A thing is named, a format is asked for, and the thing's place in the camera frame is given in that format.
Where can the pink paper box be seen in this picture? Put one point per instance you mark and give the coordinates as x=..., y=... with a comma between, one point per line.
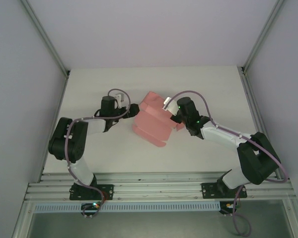
x=154, y=124

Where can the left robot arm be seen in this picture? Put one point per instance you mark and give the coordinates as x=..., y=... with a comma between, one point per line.
x=64, y=143

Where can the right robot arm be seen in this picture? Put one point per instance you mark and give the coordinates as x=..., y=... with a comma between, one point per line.
x=221, y=135

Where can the black controller board with LEDs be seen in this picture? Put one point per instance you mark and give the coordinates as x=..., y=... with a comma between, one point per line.
x=92, y=207

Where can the grey metal panel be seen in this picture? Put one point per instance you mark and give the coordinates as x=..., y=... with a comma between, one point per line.
x=151, y=225

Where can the aluminium table side rail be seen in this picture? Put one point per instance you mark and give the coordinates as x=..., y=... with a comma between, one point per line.
x=57, y=119
x=250, y=99

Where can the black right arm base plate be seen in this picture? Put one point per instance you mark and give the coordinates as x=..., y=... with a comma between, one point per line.
x=209, y=191

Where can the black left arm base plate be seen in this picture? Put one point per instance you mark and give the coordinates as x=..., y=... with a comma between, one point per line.
x=106, y=192

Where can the aluminium mounting rail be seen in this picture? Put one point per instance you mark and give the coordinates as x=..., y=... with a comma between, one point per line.
x=151, y=188

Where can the aluminium frame post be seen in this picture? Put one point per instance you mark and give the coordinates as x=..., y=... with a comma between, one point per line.
x=260, y=37
x=47, y=42

